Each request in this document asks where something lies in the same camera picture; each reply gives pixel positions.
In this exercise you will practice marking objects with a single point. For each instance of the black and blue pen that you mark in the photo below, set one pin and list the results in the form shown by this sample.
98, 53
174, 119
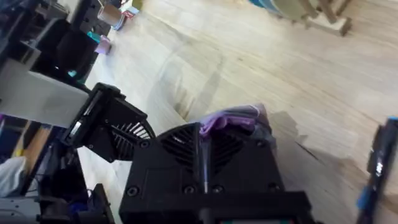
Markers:
377, 168

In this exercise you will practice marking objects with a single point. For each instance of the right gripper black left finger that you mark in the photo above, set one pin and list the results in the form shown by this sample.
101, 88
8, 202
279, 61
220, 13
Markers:
161, 168

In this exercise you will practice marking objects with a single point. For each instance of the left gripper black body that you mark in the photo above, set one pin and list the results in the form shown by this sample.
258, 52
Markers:
102, 115

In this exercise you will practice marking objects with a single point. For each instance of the purple soft zip bag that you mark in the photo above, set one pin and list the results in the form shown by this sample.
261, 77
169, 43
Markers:
231, 118

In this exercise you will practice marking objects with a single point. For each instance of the small pink and teal block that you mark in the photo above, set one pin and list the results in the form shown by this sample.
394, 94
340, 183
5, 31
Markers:
102, 43

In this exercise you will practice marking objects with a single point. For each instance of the wooden peg rack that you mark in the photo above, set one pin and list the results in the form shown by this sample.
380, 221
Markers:
326, 15

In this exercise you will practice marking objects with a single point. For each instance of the black ribbed finger of the left gripper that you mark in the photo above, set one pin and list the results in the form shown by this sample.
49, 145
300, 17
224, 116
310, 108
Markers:
132, 140

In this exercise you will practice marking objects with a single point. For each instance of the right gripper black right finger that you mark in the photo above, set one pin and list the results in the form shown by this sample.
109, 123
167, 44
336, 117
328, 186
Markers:
245, 168

